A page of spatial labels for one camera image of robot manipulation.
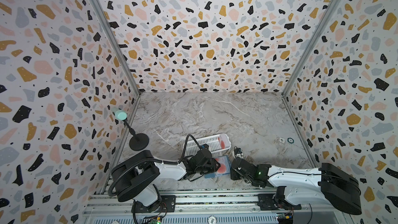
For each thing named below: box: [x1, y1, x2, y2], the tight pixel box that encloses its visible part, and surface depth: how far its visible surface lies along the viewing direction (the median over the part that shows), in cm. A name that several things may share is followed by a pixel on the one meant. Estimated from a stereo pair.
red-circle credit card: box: [215, 155, 231, 175], surface depth 87 cm
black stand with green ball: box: [114, 109, 150, 151], surface depth 94 cm
